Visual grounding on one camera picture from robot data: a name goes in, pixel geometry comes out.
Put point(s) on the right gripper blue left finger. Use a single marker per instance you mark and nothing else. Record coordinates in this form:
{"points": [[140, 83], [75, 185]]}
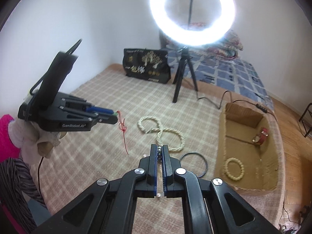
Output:
{"points": [[107, 206]]}

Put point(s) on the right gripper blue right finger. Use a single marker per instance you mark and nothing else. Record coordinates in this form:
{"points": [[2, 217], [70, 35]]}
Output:
{"points": [[210, 206]]}

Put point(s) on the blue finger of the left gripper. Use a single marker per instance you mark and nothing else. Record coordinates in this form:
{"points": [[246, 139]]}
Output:
{"points": [[95, 109], [107, 118]]}

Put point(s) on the red leather strap watch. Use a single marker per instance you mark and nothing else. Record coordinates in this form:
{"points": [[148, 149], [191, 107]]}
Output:
{"points": [[260, 137]]}

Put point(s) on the pink sleeved left forearm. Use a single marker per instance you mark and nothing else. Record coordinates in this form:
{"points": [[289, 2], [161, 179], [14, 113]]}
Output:
{"points": [[7, 148]]}

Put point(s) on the white gloved left hand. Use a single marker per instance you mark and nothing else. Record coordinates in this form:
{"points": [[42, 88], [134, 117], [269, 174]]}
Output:
{"points": [[33, 141]]}

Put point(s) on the open cardboard box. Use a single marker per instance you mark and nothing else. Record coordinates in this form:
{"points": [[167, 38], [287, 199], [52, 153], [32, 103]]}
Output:
{"points": [[240, 163]]}

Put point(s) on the black printed gift bag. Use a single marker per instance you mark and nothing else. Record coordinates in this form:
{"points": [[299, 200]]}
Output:
{"points": [[146, 64]]}

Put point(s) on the pink plaid blanket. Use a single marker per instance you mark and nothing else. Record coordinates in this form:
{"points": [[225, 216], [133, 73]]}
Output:
{"points": [[105, 151]]}

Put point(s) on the blue patterned bed sheet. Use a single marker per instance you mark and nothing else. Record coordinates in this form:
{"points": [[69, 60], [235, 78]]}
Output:
{"points": [[235, 75]]}

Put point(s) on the black clothes rack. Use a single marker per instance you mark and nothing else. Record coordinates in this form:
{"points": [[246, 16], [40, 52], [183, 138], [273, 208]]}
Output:
{"points": [[305, 119]]}

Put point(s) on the folded floral quilt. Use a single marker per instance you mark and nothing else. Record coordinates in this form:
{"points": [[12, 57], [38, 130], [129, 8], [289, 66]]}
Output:
{"points": [[227, 48]]}

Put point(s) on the white ring light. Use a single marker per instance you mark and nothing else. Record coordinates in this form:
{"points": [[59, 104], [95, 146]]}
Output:
{"points": [[194, 22]]}

